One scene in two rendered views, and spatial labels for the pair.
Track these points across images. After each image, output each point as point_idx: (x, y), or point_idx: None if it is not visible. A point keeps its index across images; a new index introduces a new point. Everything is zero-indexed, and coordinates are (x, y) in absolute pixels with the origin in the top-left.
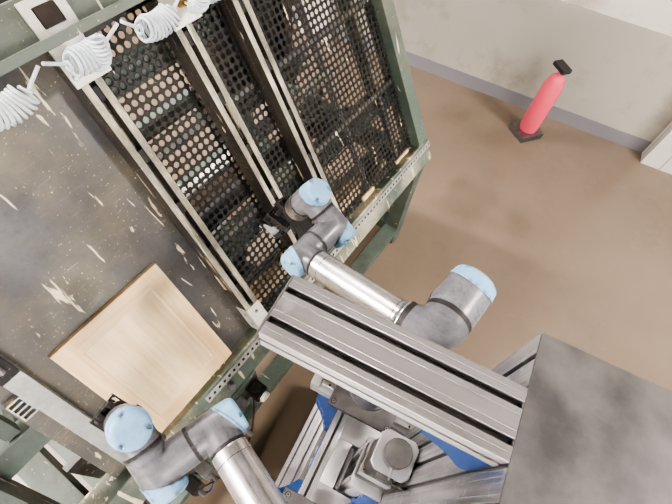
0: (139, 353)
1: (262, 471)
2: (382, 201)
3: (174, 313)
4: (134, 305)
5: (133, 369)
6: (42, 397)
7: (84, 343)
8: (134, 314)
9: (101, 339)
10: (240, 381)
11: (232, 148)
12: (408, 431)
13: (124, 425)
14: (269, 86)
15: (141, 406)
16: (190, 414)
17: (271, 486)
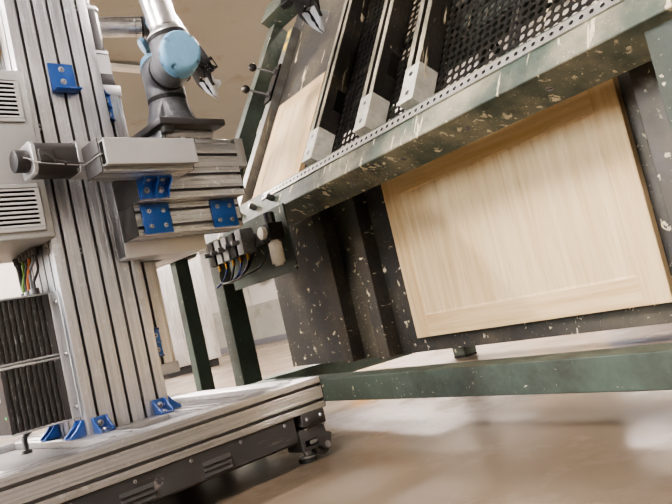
0: (286, 132)
1: (119, 17)
2: (490, 77)
3: (307, 115)
4: (305, 95)
5: (279, 142)
6: (262, 122)
7: (286, 106)
8: (302, 102)
9: (289, 109)
10: (275, 205)
11: None
12: (99, 71)
13: None
14: None
15: (205, 68)
16: (256, 198)
17: (110, 17)
